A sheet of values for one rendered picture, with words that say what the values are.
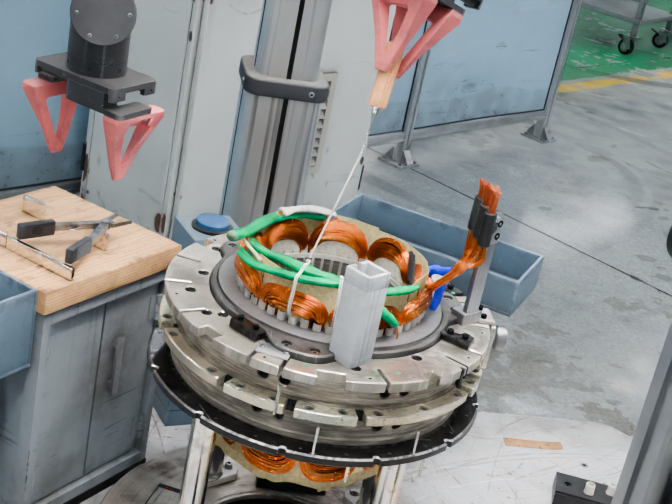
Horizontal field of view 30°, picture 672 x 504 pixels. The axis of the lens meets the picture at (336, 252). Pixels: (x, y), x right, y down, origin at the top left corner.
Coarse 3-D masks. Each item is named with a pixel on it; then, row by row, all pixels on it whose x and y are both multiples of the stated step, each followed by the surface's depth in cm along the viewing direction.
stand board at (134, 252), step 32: (32, 192) 140; (64, 192) 141; (0, 224) 130; (0, 256) 124; (64, 256) 126; (96, 256) 128; (128, 256) 129; (160, 256) 132; (64, 288) 120; (96, 288) 124
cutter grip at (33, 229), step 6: (24, 222) 125; (30, 222) 125; (36, 222) 125; (42, 222) 126; (48, 222) 126; (54, 222) 126; (18, 228) 124; (24, 228) 124; (30, 228) 125; (36, 228) 125; (42, 228) 126; (48, 228) 126; (54, 228) 127; (18, 234) 124; (24, 234) 125; (30, 234) 125; (36, 234) 125; (42, 234) 126; (48, 234) 126
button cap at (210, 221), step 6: (198, 216) 148; (204, 216) 148; (210, 216) 148; (216, 216) 149; (222, 216) 149; (198, 222) 147; (204, 222) 147; (210, 222) 147; (216, 222) 147; (222, 222) 147; (228, 222) 148; (204, 228) 146; (210, 228) 146; (216, 228) 146; (222, 228) 147; (228, 228) 148
